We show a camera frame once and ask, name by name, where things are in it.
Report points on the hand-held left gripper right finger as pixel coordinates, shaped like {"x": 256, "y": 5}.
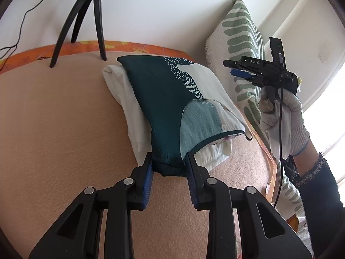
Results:
{"x": 192, "y": 183}

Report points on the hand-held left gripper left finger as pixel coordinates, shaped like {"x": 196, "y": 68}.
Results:
{"x": 148, "y": 183}

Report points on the person's right forearm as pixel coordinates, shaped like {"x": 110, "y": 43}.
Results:
{"x": 323, "y": 207}

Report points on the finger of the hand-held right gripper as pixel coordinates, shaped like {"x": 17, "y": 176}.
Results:
{"x": 233, "y": 63}
{"x": 240, "y": 73}

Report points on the person's right hand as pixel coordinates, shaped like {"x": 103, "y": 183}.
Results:
{"x": 293, "y": 118}

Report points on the white crumpled garment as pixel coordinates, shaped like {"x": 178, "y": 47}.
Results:
{"x": 121, "y": 91}

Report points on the black tripod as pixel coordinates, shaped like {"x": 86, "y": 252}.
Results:
{"x": 95, "y": 19}

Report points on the white tree-and-flower print t-shirt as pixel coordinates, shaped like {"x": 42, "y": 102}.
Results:
{"x": 151, "y": 99}

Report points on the pink blanket with orange border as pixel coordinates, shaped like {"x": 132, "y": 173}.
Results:
{"x": 67, "y": 126}

